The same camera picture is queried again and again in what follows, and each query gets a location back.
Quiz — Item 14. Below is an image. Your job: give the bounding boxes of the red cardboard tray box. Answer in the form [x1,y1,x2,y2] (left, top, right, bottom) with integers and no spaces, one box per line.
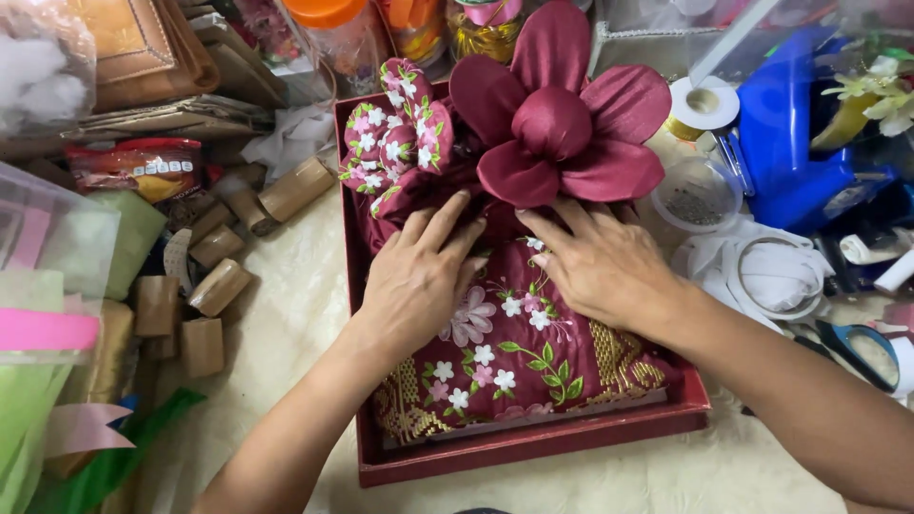
[333,80,714,490]

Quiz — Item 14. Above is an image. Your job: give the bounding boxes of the crumpled white tissue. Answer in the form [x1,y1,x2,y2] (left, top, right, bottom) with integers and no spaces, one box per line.
[240,105,337,184]

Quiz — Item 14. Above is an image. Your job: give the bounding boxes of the white artificial flowers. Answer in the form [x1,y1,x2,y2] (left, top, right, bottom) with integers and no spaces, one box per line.
[820,53,914,138]

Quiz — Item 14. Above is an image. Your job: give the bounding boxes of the maroon floral embroidered fabric flower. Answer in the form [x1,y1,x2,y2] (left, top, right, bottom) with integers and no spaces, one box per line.
[338,57,457,219]

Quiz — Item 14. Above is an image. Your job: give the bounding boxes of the flat brown cardboard pieces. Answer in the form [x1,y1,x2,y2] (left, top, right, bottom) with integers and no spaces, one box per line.
[63,93,277,145]

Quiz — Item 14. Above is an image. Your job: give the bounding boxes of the gold fabric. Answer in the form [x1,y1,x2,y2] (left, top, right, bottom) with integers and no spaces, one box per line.
[43,299,138,481]

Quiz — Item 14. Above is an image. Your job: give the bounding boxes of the blue plastic container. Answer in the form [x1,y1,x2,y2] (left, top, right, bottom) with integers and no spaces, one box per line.
[735,26,902,237]

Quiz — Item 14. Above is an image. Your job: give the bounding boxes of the brown leather bag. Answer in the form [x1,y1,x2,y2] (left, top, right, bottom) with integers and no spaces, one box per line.
[66,0,223,113]

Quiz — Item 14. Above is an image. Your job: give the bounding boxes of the white paper roll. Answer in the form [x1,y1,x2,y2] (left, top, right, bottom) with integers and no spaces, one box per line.
[838,227,914,294]

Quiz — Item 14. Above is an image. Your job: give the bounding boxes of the heap of brown cardboard rolls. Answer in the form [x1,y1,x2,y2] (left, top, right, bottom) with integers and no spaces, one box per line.
[129,155,338,380]

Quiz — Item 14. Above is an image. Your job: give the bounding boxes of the blue handled scissors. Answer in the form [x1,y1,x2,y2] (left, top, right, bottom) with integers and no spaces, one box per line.
[791,317,903,395]

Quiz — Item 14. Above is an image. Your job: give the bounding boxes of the person's left hand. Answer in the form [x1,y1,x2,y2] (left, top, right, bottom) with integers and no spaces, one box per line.
[356,189,491,356]

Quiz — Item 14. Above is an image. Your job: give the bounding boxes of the blue clip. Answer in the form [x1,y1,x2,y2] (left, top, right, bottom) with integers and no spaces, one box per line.
[713,127,756,198]

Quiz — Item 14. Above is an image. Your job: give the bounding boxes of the red snack packet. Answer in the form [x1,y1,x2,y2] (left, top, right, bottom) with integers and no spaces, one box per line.
[65,137,209,205]

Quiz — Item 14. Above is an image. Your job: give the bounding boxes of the pale green cloth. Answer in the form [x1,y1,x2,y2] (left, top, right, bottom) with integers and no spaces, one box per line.
[86,188,169,301]

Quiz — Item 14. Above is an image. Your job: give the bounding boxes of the maroon embroidered fabric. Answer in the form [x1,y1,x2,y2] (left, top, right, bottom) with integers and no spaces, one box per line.
[370,237,681,448]

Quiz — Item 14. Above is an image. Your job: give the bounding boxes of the clear jar with orange lid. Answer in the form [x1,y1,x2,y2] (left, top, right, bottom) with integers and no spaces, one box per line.
[281,0,387,99]

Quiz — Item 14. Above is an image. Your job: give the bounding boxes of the green plastic sheet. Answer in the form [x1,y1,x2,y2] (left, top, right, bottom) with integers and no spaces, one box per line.
[24,387,209,514]

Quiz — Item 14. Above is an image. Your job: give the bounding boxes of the clear cup of pins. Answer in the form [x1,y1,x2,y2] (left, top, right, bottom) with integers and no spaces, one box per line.
[649,156,745,236]

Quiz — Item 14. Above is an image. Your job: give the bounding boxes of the white tape roll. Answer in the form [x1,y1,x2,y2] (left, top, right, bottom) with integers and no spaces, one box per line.
[663,75,742,143]

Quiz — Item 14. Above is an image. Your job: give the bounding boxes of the bright pink ribbon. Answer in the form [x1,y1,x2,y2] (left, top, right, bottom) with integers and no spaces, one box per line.
[0,307,101,353]

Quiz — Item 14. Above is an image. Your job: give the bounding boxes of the bag of white cotton stuffing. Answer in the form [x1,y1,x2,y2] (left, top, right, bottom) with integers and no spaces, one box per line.
[0,0,98,138]

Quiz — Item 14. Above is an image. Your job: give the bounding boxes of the maroon satin fabric flower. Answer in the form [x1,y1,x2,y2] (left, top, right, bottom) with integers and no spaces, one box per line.
[447,0,674,210]

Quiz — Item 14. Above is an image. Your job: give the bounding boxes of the person's right hand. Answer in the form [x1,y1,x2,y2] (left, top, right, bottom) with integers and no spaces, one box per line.
[514,198,688,335]

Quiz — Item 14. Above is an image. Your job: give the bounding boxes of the clear plastic bag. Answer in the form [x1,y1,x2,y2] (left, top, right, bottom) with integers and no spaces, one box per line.
[0,160,122,304]

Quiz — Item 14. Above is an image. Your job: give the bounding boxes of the clear plastic box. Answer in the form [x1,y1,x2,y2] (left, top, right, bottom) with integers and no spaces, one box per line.
[591,0,845,81]

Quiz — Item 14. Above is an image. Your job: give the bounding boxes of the gold jar with pink lid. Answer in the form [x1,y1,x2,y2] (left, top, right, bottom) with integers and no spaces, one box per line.
[446,0,527,66]

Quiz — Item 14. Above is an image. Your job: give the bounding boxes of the white cloth with ring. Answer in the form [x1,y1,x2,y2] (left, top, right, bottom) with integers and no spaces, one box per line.
[670,216,838,334]

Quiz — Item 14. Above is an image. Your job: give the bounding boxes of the pale pink ribbon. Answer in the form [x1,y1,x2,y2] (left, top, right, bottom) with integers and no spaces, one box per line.
[45,403,137,458]

